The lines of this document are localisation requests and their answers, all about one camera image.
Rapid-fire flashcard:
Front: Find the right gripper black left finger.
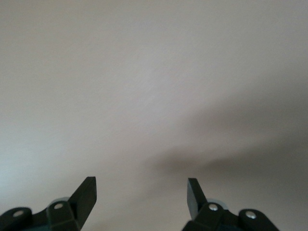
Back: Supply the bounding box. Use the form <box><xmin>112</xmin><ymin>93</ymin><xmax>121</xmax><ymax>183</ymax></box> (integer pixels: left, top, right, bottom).
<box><xmin>0</xmin><ymin>177</ymin><xmax>98</xmax><ymax>231</ymax></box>

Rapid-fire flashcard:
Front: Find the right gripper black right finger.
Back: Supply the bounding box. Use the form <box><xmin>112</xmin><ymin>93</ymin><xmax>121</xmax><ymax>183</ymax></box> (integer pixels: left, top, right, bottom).
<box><xmin>184</xmin><ymin>178</ymin><xmax>281</xmax><ymax>231</ymax></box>

